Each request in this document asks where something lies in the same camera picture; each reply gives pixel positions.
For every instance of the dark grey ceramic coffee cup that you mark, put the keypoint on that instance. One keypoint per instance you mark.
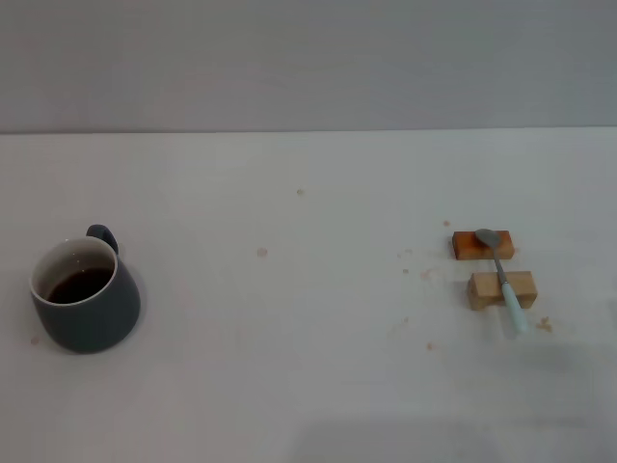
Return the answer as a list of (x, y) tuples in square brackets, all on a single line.
[(91, 313)]

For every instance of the orange-brown wooden block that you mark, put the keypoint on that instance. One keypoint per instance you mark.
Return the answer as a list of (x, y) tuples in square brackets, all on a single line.
[(465, 245)]

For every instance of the light wooden bridge block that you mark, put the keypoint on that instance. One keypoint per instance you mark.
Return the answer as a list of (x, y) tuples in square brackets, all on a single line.
[(484, 289)]

